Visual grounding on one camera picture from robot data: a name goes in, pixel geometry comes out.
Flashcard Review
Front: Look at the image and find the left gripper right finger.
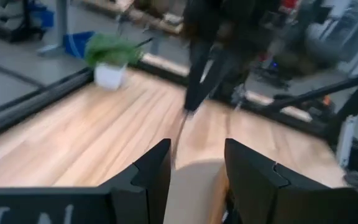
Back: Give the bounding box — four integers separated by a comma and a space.
224, 138, 331, 224

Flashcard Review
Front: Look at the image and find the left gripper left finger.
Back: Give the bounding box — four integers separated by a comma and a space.
98, 138, 172, 224

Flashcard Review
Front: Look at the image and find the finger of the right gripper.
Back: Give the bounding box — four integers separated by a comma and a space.
183, 40, 214, 113
209, 49, 249, 101

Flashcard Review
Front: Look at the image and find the black bar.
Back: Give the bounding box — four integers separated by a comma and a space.
135, 37, 154, 48

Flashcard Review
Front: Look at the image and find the green plant in white pot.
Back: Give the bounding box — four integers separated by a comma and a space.
84, 32, 144, 91

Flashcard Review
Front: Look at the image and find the blue plastic storage bin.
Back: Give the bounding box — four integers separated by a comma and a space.
26, 0, 56, 29
62, 30, 96, 60

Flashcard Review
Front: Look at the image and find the grey desk foot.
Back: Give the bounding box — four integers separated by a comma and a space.
37, 0, 71, 58

